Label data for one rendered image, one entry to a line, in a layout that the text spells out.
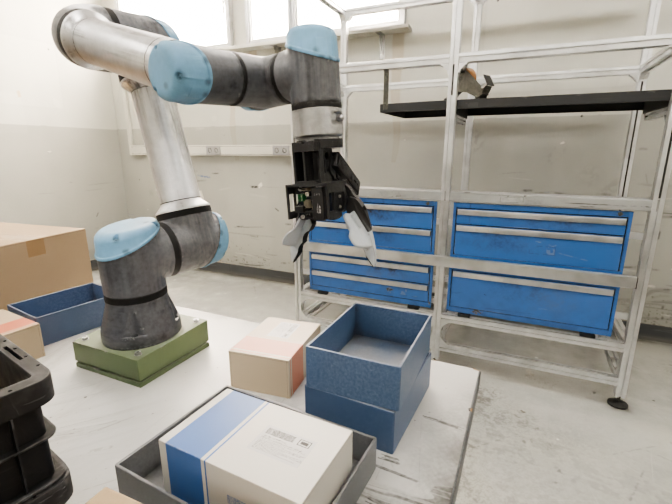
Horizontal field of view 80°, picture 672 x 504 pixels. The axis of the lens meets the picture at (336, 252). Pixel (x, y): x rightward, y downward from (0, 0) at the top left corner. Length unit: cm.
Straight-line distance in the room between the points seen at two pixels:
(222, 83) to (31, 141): 367
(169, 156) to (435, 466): 75
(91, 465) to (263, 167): 298
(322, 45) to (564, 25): 241
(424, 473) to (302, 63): 59
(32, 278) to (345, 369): 95
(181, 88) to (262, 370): 47
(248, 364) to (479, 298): 154
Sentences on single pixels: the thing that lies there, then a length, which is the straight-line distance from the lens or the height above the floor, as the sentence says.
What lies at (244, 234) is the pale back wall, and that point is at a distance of 370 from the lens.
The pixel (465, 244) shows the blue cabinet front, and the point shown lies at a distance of 207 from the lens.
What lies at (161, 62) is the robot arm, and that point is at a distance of 60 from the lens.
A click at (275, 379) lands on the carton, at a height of 73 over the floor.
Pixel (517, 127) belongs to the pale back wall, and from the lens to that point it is 286.
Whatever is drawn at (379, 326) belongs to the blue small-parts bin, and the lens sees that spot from 79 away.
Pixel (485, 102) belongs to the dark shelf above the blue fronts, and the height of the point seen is 133.
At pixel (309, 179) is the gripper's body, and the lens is 60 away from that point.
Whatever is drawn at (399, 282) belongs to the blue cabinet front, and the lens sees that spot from 218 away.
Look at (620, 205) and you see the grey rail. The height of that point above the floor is 91.
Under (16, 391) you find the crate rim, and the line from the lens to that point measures 46.
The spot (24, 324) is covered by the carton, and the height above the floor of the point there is 77.
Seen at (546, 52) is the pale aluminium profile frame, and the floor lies 151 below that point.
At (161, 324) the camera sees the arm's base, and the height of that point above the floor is 79.
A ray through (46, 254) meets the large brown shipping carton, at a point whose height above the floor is 85.
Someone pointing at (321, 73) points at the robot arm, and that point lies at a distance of 61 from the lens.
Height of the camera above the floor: 113
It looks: 14 degrees down
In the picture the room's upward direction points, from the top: straight up
